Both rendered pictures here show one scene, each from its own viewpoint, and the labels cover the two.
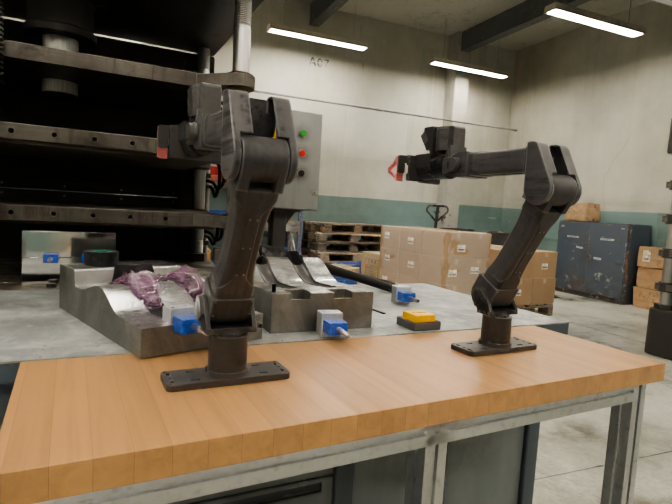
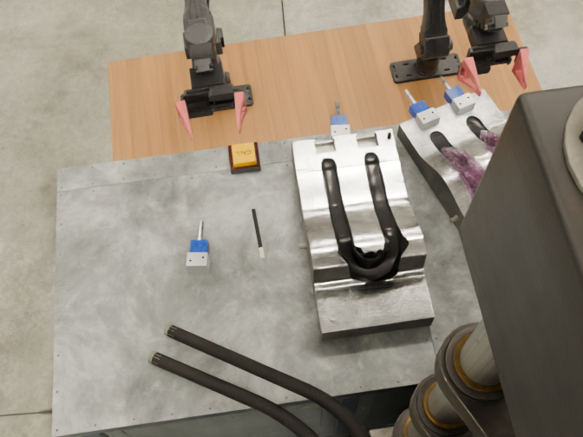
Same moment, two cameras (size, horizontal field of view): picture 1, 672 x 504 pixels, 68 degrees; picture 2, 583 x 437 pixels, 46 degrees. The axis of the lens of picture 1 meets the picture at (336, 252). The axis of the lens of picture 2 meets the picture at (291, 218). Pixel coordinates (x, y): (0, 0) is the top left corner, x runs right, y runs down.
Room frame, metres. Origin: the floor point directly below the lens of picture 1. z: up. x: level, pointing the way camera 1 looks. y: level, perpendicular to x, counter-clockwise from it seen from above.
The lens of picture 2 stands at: (2.09, 0.25, 2.36)
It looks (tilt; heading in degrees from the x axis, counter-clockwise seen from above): 63 degrees down; 202
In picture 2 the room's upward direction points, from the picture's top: 3 degrees counter-clockwise
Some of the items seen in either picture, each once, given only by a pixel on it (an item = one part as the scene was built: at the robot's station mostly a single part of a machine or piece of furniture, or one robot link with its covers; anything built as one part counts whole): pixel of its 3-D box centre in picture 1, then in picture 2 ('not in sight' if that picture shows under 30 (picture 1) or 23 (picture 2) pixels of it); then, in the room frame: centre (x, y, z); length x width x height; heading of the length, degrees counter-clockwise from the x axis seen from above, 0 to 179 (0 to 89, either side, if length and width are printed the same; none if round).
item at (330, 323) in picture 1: (336, 328); (338, 120); (1.06, -0.01, 0.83); 0.13 x 0.05 x 0.05; 21
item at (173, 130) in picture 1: (197, 142); (486, 47); (1.03, 0.30, 1.20); 0.10 x 0.07 x 0.07; 118
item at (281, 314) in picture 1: (286, 284); (358, 225); (1.36, 0.13, 0.87); 0.50 x 0.26 x 0.14; 27
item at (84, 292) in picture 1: (153, 298); (493, 179); (1.13, 0.41, 0.86); 0.50 x 0.26 x 0.11; 44
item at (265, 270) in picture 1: (286, 267); (363, 210); (1.34, 0.13, 0.92); 0.35 x 0.16 x 0.09; 27
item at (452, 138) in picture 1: (454, 150); (203, 40); (1.23, -0.27, 1.24); 0.12 x 0.09 x 0.12; 28
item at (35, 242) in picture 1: (72, 250); not in sight; (1.83, 0.98, 0.87); 0.50 x 0.27 x 0.17; 27
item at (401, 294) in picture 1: (407, 297); (199, 245); (1.52, -0.23, 0.83); 0.13 x 0.05 x 0.05; 19
